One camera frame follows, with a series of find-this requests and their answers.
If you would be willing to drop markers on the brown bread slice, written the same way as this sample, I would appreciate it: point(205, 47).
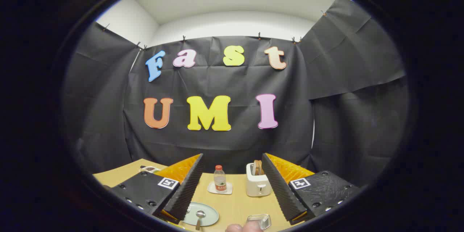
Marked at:
point(259, 167)
point(255, 167)

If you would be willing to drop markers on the clear bottle with red cap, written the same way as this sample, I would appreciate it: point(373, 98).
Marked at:
point(220, 181)

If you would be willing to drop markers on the clear square glass dish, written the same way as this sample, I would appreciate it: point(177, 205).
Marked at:
point(259, 220)

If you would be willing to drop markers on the white toaster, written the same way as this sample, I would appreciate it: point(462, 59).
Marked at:
point(258, 187)

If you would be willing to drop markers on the white square coaster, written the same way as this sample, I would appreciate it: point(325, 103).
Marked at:
point(212, 189)

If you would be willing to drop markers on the white divided sauce dish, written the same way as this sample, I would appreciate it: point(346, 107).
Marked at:
point(150, 169)

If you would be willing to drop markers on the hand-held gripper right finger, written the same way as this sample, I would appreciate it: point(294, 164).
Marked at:
point(277, 185)

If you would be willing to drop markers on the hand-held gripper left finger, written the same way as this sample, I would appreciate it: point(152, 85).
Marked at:
point(188, 185)

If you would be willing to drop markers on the pale green plate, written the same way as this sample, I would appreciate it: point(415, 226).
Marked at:
point(209, 214)

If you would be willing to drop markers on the black backdrop cloth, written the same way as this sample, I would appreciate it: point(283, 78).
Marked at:
point(235, 79)

